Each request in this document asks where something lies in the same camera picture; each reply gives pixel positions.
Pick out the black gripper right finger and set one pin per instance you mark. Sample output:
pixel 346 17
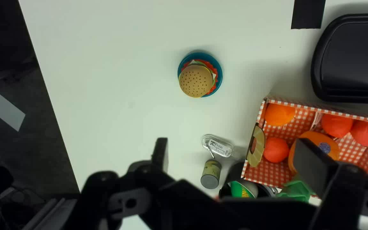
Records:
pixel 320 170

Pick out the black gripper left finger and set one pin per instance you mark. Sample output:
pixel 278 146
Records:
pixel 121 192

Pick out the orange pineapple plush toy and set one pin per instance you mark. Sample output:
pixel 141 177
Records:
pixel 320 140

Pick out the orange checkered cardboard box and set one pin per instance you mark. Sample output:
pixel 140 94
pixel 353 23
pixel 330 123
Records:
pixel 278 174

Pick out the yellow pineapple slice toy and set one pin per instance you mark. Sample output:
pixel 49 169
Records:
pixel 256 147

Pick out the orange toy ball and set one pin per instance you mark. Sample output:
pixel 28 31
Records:
pixel 281 114

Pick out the black oven tray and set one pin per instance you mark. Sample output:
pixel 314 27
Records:
pixel 351 55

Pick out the toy burger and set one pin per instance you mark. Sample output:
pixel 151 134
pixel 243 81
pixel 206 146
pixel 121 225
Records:
pixel 196 80

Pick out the black bowl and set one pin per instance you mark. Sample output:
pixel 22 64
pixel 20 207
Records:
pixel 236 173

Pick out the small tin can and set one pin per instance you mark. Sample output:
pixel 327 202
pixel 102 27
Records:
pixel 212 174

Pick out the clear plastic wrapper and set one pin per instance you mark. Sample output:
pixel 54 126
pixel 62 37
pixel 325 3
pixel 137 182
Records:
pixel 218 146

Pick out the grey floor tape strip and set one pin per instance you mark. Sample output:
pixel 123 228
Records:
pixel 1 109

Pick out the black tape patch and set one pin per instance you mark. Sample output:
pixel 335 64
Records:
pixel 307 13

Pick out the small teal saucer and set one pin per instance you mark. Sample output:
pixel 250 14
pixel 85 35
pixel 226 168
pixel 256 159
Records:
pixel 201 55

